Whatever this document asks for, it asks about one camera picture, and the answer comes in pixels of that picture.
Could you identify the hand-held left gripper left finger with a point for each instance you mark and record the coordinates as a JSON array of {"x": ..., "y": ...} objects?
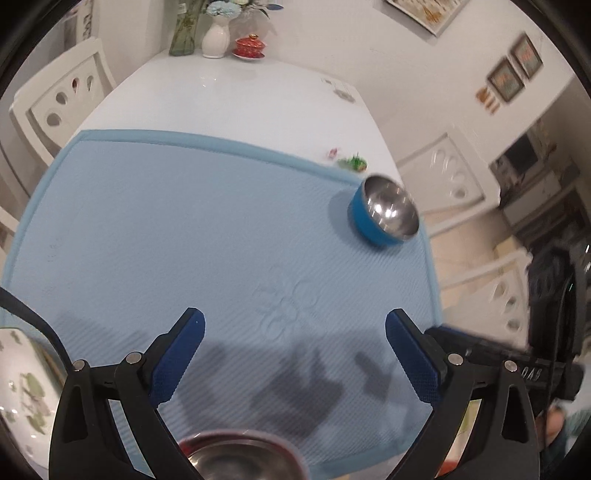
[{"x": 178, "y": 364}]

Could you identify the white carved shelf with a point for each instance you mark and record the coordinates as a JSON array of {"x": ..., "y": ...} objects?
[{"x": 85, "y": 21}]

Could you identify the hexagonal plate green tree print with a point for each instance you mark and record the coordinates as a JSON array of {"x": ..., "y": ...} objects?
[{"x": 27, "y": 392}]

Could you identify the clear glass vase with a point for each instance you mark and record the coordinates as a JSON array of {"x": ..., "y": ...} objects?
[{"x": 184, "y": 37}]

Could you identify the large framed flower painting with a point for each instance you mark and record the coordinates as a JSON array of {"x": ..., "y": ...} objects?
[{"x": 429, "y": 11}]

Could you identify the blue steel bowl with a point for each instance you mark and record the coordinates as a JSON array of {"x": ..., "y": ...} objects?
[{"x": 383, "y": 207}]

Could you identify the small framed picture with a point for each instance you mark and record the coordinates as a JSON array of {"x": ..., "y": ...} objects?
[
  {"x": 504, "y": 79},
  {"x": 526, "y": 55}
]

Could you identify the small pink wrapped candy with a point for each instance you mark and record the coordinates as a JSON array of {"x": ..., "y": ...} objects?
[{"x": 332, "y": 152}]

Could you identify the red steel bowl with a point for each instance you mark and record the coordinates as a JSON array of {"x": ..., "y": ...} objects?
[{"x": 240, "y": 457}]

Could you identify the light blue textured table mat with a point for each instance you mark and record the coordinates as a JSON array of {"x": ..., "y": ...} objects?
[{"x": 184, "y": 230}]

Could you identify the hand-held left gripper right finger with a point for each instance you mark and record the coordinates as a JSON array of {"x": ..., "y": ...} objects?
[{"x": 413, "y": 360}]

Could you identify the white ceramic vase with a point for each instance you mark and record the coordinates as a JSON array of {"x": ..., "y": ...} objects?
[{"x": 215, "y": 41}]

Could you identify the white dining chair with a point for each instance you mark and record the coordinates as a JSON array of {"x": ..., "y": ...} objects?
[
  {"x": 489, "y": 286},
  {"x": 5, "y": 230},
  {"x": 438, "y": 184},
  {"x": 37, "y": 120}
]

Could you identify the green strawberry toy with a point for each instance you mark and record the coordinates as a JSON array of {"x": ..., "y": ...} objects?
[{"x": 353, "y": 163}]

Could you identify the blue and white artificial flowers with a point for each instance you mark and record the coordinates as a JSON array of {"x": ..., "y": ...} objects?
[{"x": 224, "y": 8}]

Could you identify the microwave oven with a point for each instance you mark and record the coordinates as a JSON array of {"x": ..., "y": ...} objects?
[{"x": 519, "y": 154}]

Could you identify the orange wall ornaments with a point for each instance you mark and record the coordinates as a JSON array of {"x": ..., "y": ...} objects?
[{"x": 485, "y": 95}]

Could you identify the red lidded teacup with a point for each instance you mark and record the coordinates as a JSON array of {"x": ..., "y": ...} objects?
[{"x": 249, "y": 46}]

